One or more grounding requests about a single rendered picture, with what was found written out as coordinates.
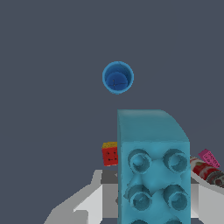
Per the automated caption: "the blue plastic cup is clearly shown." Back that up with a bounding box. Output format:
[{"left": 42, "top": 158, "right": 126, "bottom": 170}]
[{"left": 101, "top": 60, "right": 135, "bottom": 95}]

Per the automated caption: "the red and yellow cube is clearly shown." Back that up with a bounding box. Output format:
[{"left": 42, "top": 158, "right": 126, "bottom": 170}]
[{"left": 101, "top": 141, "right": 119, "bottom": 167}]

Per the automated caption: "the teal studded toy brick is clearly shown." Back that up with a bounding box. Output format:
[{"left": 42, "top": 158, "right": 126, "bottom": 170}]
[{"left": 116, "top": 108, "right": 192, "bottom": 224}]

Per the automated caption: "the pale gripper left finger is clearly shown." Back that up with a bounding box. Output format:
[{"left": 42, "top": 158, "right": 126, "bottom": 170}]
[{"left": 43, "top": 169, "right": 119, "bottom": 224}]

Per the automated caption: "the red food can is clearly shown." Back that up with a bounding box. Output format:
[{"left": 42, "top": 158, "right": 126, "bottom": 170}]
[{"left": 190, "top": 156, "right": 224, "bottom": 188}]

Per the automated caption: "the pink box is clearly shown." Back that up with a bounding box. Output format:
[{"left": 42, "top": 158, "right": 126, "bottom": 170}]
[{"left": 198, "top": 148, "right": 221, "bottom": 170}]

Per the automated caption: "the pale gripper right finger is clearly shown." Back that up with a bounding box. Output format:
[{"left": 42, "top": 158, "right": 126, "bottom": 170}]
[{"left": 190, "top": 171, "right": 224, "bottom": 224}]

